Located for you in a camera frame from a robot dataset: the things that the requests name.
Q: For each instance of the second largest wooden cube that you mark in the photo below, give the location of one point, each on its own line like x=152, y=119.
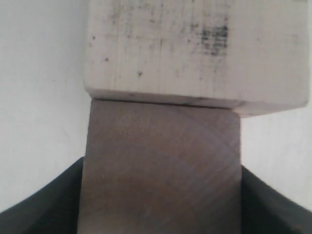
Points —
x=160, y=169

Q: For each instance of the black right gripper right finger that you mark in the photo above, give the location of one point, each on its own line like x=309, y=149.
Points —
x=266, y=211

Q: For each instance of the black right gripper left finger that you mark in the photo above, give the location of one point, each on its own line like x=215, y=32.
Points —
x=51, y=210

